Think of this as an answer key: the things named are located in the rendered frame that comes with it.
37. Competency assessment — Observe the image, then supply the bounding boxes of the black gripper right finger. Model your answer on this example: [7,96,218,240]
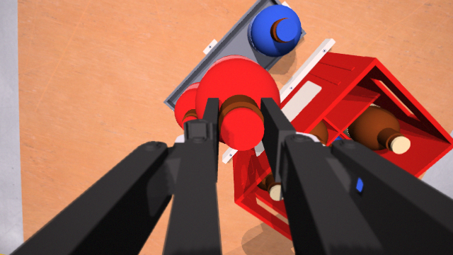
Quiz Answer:
[260,98,453,255]

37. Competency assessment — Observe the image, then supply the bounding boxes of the grey rectangular tray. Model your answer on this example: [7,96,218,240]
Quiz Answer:
[164,0,283,112]

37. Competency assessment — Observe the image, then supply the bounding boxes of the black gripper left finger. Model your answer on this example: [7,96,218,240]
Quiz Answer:
[10,98,222,255]

